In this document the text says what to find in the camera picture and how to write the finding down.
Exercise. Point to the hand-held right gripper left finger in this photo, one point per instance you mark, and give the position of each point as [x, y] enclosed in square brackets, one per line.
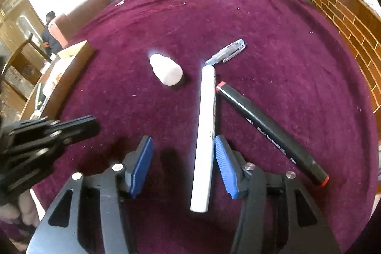
[143, 164]

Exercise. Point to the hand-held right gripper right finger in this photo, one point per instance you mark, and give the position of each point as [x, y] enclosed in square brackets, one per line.
[226, 167]

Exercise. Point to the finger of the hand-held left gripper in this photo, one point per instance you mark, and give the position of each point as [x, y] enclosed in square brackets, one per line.
[83, 127]

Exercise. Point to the white marker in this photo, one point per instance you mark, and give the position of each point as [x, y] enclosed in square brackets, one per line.
[204, 138]

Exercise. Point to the shallow cardboard box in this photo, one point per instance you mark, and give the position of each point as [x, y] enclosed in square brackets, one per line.
[74, 69]

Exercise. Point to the person's left hand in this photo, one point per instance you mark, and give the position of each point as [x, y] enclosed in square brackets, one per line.
[28, 212]

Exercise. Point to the black marker with red ends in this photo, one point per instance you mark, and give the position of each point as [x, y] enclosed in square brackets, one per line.
[268, 129]

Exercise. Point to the small white bottle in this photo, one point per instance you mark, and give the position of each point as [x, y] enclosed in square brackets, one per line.
[166, 71]

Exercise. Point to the dark hanging jacket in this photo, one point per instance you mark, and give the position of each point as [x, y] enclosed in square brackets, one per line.
[49, 33]

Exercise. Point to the transparent pen cap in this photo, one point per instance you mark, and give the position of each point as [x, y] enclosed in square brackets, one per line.
[226, 53]

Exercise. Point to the maroon velvet tablecloth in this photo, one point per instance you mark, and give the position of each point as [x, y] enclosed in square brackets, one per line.
[268, 48]

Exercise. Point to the ornate wooden cabinet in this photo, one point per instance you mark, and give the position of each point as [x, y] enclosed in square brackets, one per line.
[18, 19]

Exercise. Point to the small silver item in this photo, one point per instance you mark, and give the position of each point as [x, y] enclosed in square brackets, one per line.
[119, 3]

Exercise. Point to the wooden brick-pattern cabinet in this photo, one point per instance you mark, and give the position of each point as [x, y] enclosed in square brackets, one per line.
[342, 10]

